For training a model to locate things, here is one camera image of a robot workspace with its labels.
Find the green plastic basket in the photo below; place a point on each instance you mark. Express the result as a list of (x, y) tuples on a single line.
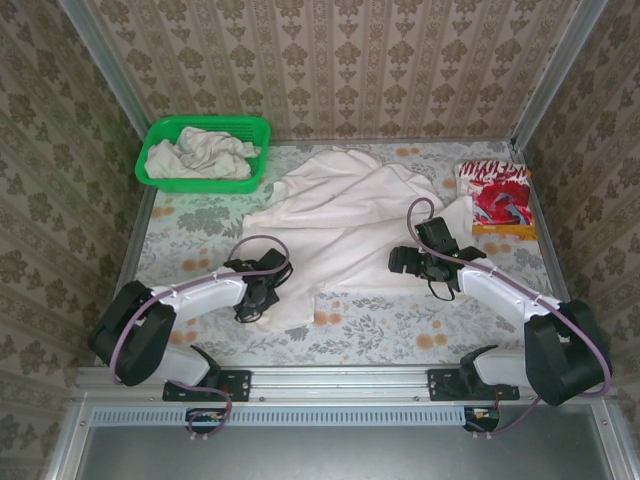
[(165, 186)]

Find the folded white red-print t-shirt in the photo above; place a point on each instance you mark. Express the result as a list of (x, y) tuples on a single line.
[(500, 200)]

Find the black wiring connector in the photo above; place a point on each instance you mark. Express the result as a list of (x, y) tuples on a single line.
[(207, 420), (482, 419)]

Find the right black wrist camera box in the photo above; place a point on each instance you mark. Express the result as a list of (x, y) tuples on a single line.
[(437, 235)]

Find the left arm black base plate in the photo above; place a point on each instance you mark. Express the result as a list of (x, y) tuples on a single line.
[(240, 385)]

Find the crumpled white t-shirt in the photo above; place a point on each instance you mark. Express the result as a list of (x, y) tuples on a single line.
[(200, 155)]

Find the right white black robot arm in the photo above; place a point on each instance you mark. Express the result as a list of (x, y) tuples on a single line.
[(500, 295)]

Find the grey metal panel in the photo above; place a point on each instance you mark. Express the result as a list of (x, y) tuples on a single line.
[(325, 455)]

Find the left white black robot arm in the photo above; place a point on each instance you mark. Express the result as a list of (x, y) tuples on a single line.
[(200, 297)]

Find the plain white t-shirt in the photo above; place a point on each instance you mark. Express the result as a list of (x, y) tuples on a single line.
[(340, 225)]

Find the left black wrist camera box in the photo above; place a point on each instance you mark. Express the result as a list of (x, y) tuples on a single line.
[(270, 260)]

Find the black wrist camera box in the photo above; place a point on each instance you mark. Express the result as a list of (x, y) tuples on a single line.
[(437, 235), (270, 260)]

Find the aluminium table side rail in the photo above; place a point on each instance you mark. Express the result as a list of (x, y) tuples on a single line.
[(548, 240), (127, 275)]

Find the aluminium mounting rail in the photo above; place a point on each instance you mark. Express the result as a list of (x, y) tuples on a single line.
[(340, 382)]

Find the aluminium frame post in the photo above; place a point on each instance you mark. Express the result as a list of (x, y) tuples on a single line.
[(110, 75), (556, 75)]

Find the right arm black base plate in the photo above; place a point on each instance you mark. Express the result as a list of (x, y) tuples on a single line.
[(442, 385)]

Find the floral patterned table cover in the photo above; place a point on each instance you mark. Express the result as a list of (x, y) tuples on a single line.
[(350, 345)]

